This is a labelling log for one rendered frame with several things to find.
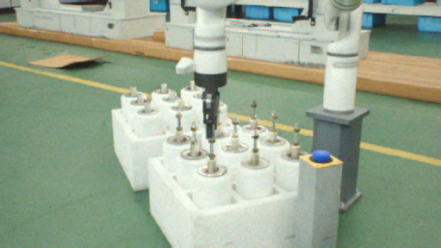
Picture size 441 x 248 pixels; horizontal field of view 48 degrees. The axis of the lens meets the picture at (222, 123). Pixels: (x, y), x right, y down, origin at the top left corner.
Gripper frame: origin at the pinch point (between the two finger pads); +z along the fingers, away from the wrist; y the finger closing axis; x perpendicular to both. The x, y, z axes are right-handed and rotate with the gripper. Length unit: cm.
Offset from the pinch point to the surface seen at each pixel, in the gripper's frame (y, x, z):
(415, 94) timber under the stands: 160, -99, 33
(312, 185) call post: -10.1, -23.0, 9.2
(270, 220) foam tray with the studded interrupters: -1.2, -14.4, 22.9
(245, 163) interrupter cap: 4.9, -8.2, 10.5
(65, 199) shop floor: 32, 51, 36
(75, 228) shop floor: 14, 41, 36
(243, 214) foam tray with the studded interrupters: -4.6, -7.9, 19.8
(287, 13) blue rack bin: 524, -52, 26
